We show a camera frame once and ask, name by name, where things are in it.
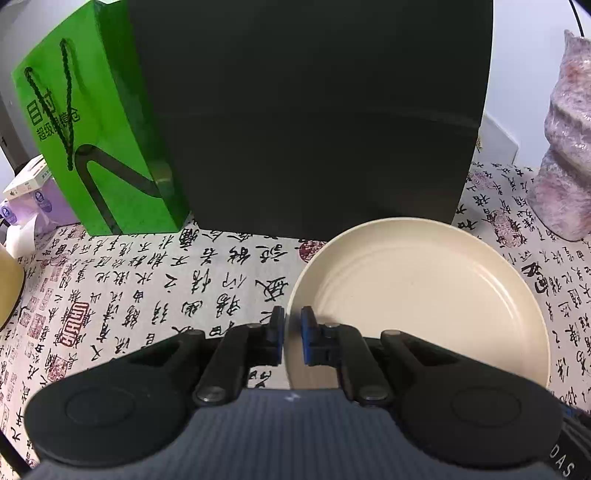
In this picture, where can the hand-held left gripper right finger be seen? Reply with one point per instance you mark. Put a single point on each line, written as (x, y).
(308, 337)

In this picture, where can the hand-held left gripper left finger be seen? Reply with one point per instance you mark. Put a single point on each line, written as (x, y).
(277, 337)

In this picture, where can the cream plate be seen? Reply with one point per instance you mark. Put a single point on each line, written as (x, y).
(415, 286)

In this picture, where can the calligraphy printed tablecloth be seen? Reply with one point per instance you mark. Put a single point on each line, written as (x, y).
(184, 286)

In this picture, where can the black paper bag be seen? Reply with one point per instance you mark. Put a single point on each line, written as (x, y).
(314, 115)

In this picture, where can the purple tissue pack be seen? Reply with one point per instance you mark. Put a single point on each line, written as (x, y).
(41, 207)

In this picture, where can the yellow thermos jug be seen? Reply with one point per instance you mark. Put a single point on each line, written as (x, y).
(9, 286)

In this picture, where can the white tissue paper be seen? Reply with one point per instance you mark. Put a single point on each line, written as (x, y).
(19, 242)

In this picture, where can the white flat box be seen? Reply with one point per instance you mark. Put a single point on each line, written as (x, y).
(27, 180)

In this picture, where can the pink textured vase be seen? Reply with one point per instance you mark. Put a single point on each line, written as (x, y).
(568, 161)

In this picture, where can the green paper bag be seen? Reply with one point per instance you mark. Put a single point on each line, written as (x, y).
(111, 92)

